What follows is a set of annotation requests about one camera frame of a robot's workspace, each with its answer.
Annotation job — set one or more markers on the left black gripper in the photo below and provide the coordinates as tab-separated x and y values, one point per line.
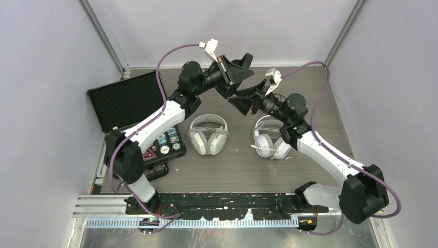
231	73

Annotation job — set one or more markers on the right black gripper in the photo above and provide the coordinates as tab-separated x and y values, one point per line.
254	96

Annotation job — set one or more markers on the white round gaming headphones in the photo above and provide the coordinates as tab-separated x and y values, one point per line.
268	142

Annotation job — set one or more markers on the white grey angular headphones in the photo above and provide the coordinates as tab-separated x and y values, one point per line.
208	134

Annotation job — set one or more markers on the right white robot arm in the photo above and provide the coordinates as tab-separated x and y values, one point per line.
361	192

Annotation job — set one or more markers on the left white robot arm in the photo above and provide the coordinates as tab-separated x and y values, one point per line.
125	149

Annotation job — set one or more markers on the black poker chip case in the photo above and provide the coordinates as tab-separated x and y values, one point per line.
124	104

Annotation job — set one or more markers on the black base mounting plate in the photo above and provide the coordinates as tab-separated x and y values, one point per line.
231	206

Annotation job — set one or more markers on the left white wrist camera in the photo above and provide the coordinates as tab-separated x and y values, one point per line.
209	48

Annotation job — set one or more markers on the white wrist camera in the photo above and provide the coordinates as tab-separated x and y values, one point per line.
274	77
209	48

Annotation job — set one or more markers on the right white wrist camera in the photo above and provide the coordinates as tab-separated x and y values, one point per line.
274	77

